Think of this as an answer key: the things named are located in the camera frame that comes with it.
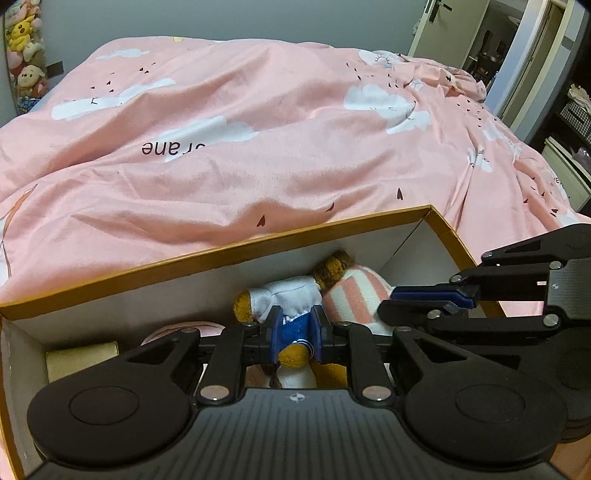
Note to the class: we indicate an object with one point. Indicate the pile of plush toys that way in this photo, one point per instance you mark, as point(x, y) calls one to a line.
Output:
point(25, 50)

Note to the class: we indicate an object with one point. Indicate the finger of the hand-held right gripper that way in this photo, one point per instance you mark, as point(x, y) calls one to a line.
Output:
point(429, 294)
point(411, 314)

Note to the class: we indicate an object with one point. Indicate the cream door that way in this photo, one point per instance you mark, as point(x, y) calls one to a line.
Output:
point(443, 37)

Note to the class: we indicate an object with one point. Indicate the pink cloud print blanket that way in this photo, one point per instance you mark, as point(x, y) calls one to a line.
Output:
point(231, 184)

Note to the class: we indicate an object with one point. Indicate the dark wall fixture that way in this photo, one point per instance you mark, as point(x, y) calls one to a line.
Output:
point(54, 69)

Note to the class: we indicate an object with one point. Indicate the brown bear plush toy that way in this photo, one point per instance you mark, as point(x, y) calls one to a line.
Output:
point(295, 290)

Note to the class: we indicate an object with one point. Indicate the pink round object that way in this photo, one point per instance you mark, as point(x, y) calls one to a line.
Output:
point(184, 326)

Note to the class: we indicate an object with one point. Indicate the pink striped plush toy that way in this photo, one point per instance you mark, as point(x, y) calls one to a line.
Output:
point(355, 295)

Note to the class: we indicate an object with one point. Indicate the white door frame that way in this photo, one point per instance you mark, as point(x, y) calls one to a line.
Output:
point(531, 55)

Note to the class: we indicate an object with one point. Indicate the cream cabinet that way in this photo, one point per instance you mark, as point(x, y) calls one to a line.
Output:
point(565, 166)

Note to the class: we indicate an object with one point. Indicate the checked storage basket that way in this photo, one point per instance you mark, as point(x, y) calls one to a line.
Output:
point(577, 117)

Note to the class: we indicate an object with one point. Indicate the orange cardboard box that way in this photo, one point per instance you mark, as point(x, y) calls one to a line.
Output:
point(138, 295)

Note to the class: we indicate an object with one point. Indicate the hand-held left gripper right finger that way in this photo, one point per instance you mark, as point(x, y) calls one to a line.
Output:
point(317, 327)

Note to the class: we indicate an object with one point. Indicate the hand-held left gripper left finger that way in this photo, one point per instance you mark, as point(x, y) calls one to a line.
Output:
point(276, 325)

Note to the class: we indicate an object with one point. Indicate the beige block in box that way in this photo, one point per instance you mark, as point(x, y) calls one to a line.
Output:
point(78, 360)

